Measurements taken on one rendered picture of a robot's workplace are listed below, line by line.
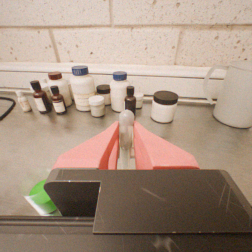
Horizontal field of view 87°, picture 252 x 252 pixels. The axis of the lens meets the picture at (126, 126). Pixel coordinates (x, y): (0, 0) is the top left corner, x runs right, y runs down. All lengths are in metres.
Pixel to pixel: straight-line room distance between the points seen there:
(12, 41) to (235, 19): 0.75
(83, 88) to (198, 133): 0.34
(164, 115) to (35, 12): 0.54
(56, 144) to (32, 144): 0.06
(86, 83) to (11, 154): 0.25
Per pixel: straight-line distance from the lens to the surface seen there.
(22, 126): 0.47
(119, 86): 0.40
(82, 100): 0.44
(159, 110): 0.38
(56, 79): 0.48
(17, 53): 0.74
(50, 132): 0.40
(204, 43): 0.55
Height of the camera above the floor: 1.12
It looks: 36 degrees down
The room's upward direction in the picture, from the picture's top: straight up
